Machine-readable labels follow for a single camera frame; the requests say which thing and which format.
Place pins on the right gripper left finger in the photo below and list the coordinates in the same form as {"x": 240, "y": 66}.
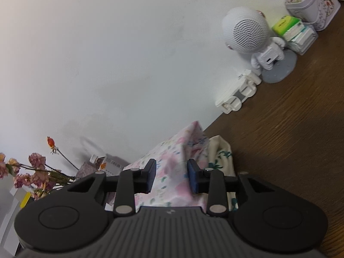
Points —
{"x": 131, "y": 182}

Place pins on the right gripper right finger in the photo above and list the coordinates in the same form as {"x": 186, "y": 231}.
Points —
{"x": 209, "y": 181}

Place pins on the pink floral baby garment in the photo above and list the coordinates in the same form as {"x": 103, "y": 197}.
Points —
{"x": 171, "y": 185}

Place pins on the floral cream fabric pouch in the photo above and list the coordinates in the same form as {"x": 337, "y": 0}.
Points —
{"x": 220, "y": 156}

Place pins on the plastic drink bottle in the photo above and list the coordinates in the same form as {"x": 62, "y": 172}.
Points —
{"x": 111, "y": 165}

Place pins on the purple knitted vase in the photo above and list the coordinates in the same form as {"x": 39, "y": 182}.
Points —
{"x": 86, "y": 169}

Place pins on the white power strip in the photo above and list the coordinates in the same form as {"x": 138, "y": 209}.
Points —
{"x": 244, "y": 87}

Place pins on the dried rose bouquet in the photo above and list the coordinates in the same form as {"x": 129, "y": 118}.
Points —
{"x": 37, "y": 176}

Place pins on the grey cabinet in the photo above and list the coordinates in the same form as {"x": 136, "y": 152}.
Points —
{"x": 11, "y": 199}

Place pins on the white robot figurine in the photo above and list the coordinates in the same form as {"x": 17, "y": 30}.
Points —
{"x": 247, "y": 32}

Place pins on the green white small boxes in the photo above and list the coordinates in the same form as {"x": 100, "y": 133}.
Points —
{"x": 299, "y": 36}

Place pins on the grey round tin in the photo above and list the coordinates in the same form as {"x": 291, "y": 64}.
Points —
{"x": 318, "y": 13}

